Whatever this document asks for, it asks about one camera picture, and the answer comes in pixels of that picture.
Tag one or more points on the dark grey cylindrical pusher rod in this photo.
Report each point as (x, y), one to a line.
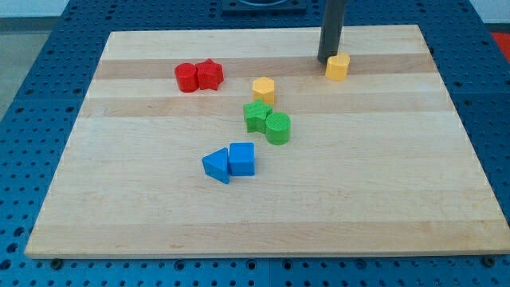
(331, 29)

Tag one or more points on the yellow heart block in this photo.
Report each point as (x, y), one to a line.
(337, 67)

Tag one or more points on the yellow hexagon block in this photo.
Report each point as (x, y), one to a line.
(264, 89)

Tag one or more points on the green cylinder block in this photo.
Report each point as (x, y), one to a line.
(277, 128)

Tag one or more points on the green star block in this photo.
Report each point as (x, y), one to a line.
(255, 115)

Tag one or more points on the red star block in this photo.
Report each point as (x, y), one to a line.
(210, 75)

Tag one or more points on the red cylinder block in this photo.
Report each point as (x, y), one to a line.
(186, 75)

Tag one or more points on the blue cube block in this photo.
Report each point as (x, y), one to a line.
(242, 159)

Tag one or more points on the light wooden board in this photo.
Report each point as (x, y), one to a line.
(376, 165)

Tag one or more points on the blue triangle block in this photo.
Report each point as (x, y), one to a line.
(216, 165)

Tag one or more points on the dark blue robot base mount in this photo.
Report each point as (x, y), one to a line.
(232, 7)

